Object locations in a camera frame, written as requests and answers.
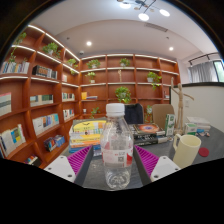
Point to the tall green white carton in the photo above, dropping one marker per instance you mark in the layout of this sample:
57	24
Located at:
170	125

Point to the white stacked boxes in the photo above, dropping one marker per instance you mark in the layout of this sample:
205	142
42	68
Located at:
199	122

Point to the clear plastic bottle white cap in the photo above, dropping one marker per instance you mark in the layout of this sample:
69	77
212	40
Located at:
116	140

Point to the dark office chair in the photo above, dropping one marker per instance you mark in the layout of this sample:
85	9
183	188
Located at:
134	114

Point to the small green white box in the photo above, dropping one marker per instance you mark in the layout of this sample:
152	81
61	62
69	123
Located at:
190	129

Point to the dark book with orange swirl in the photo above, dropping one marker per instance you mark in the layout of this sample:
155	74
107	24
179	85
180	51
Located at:
146	128

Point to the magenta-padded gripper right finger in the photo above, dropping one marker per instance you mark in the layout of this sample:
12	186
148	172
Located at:
165	166

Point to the cream ceramic mug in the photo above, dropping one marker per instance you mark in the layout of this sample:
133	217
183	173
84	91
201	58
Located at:
185	151

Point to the wooden artist mannequin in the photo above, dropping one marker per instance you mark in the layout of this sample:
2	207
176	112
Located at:
180	103

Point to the ceiling light cluster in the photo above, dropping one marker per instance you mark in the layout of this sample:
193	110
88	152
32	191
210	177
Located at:
143	16

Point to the dark book stack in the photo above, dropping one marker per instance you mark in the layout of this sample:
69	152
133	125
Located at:
148	140

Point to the wooden shelf unit with books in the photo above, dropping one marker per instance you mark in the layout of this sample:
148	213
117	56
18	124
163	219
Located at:
40	100

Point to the round recessed ceiling light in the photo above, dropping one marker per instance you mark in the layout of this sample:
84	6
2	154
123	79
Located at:
170	48
88	43

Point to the black framed window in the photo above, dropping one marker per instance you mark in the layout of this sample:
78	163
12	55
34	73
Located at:
220	70

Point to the colourful book stack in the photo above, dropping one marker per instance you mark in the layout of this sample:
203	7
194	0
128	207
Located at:
85	131

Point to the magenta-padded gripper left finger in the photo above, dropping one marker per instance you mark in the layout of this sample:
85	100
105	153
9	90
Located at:
60	166

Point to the grey curtain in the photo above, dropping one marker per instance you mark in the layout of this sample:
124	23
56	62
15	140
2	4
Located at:
201	72

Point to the tan chair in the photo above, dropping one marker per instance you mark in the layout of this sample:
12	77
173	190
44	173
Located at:
160	115

